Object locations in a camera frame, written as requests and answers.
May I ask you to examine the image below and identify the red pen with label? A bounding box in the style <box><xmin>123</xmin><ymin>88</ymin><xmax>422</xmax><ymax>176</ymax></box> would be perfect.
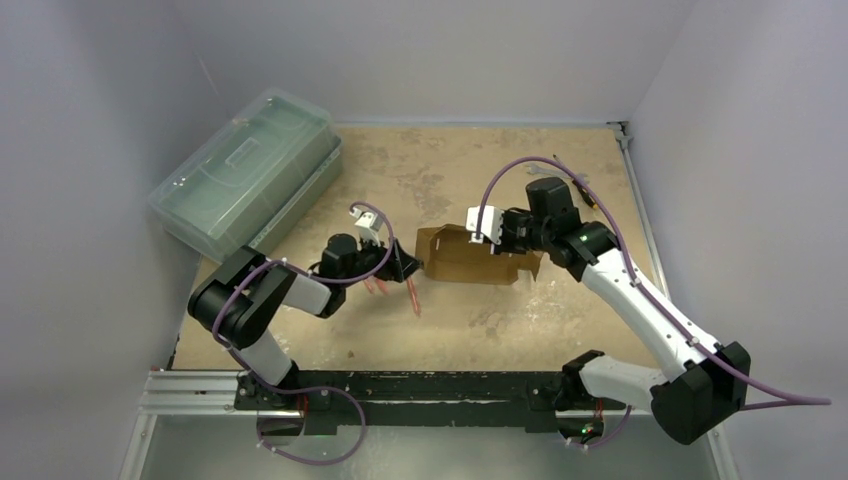
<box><xmin>374</xmin><ymin>278</ymin><xmax>389</xmax><ymax>296</ymax></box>

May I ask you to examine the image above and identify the silver wrench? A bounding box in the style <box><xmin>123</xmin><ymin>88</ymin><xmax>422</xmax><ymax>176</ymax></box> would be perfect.
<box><xmin>526</xmin><ymin>163</ymin><xmax>574</xmax><ymax>181</ymax></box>

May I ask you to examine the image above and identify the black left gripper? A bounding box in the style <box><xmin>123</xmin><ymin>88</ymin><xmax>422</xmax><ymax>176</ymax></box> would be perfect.
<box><xmin>340</xmin><ymin>230</ymin><xmax>421</xmax><ymax>288</ymax></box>

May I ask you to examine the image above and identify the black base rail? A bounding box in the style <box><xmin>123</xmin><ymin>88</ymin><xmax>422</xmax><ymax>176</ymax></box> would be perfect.
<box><xmin>236</xmin><ymin>350</ymin><xmax>602</xmax><ymax>435</ymax></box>

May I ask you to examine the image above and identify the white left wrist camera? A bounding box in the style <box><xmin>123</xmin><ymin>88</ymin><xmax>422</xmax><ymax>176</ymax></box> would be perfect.
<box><xmin>350</xmin><ymin>206</ymin><xmax>384</xmax><ymax>245</ymax></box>

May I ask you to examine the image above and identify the brown cardboard box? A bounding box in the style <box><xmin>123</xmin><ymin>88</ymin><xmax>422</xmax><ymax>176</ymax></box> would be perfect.
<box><xmin>415</xmin><ymin>224</ymin><xmax>542</xmax><ymax>285</ymax></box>

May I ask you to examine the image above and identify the clear plastic storage box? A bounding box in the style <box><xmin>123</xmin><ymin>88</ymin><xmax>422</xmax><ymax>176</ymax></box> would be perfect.
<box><xmin>148</xmin><ymin>89</ymin><xmax>341</xmax><ymax>262</ymax></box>

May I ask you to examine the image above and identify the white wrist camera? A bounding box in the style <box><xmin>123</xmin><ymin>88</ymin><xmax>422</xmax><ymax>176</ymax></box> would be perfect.
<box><xmin>350</xmin><ymin>206</ymin><xmax>384</xmax><ymax>245</ymax></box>
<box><xmin>465</xmin><ymin>205</ymin><xmax>504</xmax><ymax>245</ymax></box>

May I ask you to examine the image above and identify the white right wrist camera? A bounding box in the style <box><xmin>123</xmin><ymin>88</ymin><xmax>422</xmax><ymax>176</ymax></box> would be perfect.
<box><xmin>465</xmin><ymin>205</ymin><xmax>504</xmax><ymax>245</ymax></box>

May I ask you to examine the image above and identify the aluminium frame rail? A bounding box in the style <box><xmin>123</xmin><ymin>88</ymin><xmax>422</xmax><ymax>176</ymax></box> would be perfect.
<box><xmin>119</xmin><ymin>370</ymin><xmax>306</xmax><ymax>480</ymax></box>

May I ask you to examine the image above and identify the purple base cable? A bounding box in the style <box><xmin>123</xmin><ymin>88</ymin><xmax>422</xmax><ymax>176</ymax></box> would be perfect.
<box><xmin>254</xmin><ymin>386</ymin><xmax>368</xmax><ymax>466</ymax></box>

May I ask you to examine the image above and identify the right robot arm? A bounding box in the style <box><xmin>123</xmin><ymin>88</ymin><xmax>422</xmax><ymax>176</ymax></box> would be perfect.
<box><xmin>466</xmin><ymin>177</ymin><xmax>751</xmax><ymax>445</ymax></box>

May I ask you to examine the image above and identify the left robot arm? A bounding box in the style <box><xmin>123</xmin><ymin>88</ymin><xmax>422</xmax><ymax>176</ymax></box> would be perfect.
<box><xmin>187</xmin><ymin>234</ymin><xmax>423</xmax><ymax>409</ymax></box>

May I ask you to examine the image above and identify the yellow black screwdriver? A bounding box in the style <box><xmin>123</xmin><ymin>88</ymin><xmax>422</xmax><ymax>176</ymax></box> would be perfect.
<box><xmin>571</xmin><ymin>173</ymin><xmax>599</xmax><ymax>210</ymax></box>

